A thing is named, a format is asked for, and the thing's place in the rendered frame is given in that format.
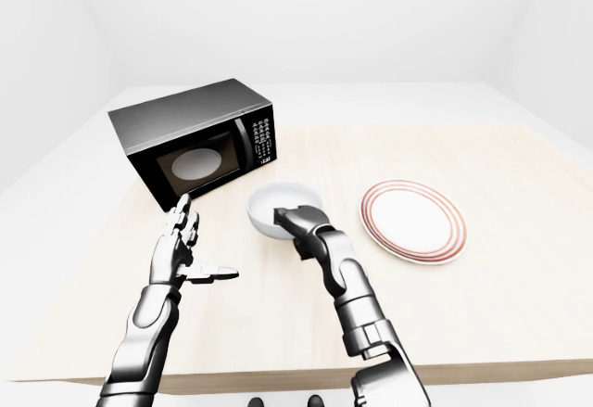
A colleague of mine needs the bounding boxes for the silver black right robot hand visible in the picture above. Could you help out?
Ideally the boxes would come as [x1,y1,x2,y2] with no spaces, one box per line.
[272,206,334,262]

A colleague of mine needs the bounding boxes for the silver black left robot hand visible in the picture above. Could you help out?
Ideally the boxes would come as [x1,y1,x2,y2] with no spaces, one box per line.
[147,193,240,288]

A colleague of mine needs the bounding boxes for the white bowl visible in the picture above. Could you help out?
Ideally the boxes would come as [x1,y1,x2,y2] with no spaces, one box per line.
[246,182,324,241]

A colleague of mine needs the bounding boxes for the white microwave turntable plate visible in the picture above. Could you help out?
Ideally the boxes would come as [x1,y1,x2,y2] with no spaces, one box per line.
[170,147,223,181]

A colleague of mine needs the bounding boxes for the white plate with red rings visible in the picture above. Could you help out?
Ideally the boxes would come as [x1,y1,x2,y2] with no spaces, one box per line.
[358,179,468,265]

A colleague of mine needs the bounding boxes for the black microwave oven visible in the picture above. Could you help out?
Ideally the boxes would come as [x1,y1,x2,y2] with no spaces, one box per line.
[107,78,279,213]

